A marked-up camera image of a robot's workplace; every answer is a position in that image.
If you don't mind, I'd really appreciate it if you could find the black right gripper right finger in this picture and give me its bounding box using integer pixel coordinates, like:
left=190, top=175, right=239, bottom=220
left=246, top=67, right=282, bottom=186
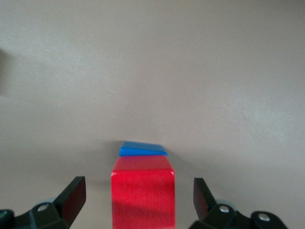
left=189, top=177, right=288, bottom=229

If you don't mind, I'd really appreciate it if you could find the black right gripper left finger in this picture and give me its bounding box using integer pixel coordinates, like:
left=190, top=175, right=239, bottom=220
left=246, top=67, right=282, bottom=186
left=0, top=176, right=87, bottom=229

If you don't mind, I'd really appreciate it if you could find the red wooden block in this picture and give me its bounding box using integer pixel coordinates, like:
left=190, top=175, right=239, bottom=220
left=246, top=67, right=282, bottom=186
left=111, top=156, right=176, bottom=229

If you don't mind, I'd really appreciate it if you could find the blue wooden block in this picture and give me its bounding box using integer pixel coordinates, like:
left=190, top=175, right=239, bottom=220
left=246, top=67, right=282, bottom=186
left=119, top=141, right=168, bottom=157

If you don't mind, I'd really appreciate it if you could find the brown paper table cover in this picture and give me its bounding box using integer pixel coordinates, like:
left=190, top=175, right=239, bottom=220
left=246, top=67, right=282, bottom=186
left=0, top=0, right=305, bottom=229

